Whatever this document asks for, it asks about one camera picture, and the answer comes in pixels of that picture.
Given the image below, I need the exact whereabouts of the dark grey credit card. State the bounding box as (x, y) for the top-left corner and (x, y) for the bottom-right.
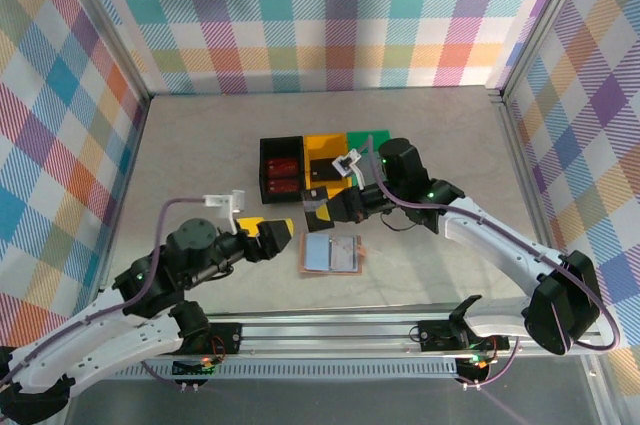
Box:
(301, 188), (329, 211)

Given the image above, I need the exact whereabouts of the black credit card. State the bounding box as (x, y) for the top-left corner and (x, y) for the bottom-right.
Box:
(308, 158), (341, 182)

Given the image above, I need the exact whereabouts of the pale patterned card in sleeve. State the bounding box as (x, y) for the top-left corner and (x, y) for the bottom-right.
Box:
(330, 236), (357, 270)

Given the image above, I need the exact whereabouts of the red credit card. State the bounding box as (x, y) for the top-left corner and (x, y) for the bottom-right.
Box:
(264, 157), (301, 179)
(264, 177), (301, 198)

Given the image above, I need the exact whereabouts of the green plastic bin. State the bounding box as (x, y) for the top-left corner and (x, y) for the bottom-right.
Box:
(346, 129), (392, 187)

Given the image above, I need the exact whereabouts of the yellow plastic bin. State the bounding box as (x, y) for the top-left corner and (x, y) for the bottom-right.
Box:
(302, 132), (357, 196)

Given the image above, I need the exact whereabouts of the black plastic bin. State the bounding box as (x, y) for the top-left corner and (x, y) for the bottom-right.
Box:
(258, 134), (307, 205)

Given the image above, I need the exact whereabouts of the left controller board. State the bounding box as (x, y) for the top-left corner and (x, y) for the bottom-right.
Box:
(171, 355), (222, 380)

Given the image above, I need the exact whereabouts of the controller board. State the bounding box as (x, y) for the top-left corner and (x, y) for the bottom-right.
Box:
(171, 355), (222, 380)
(455, 353), (496, 381)

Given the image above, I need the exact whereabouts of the right controller board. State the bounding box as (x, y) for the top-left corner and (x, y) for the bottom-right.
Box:
(455, 353), (496, 381)

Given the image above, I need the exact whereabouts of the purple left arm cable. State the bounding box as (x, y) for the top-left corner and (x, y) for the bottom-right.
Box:
(0, 197), (206, 391)

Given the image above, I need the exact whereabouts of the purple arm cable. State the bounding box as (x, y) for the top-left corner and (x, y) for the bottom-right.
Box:
(357, 137), (621, 349)
(0, 197), (206, 391)

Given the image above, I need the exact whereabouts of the aluminium side rail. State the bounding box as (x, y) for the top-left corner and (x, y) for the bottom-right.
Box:
(492, 87), (621, 425)
(42, 94), (151, 425)

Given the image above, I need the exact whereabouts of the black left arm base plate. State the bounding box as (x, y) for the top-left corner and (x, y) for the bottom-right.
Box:
(199, 322), (245, 357)

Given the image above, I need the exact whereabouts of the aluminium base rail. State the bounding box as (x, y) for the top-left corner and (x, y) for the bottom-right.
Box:
(53, 312), (609, 362)

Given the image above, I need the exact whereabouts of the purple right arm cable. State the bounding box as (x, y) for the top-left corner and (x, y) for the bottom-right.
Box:
(357, 137), (621, 349)

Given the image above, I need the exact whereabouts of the slotted grey cable tray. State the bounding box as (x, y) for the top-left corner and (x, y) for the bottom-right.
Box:
(99, 360), (460, 381)

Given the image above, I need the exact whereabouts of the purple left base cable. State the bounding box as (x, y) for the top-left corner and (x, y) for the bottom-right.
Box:
(142, 358), (184, 389)

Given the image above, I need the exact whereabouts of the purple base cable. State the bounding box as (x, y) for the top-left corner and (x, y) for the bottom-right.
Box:
(482, 344), (519, 387)
(142, 358), (184, 389)

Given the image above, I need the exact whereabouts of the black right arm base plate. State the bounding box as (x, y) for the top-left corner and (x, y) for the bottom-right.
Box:
(417, 317), (511, 352)

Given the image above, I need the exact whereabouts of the aluminium corner post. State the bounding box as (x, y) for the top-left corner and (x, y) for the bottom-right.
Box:
(58, 0), (152, 104)
(492, 0), (600, 102)

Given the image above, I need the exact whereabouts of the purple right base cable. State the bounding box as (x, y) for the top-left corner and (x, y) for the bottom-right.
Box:
(482, 344), (519, 387)

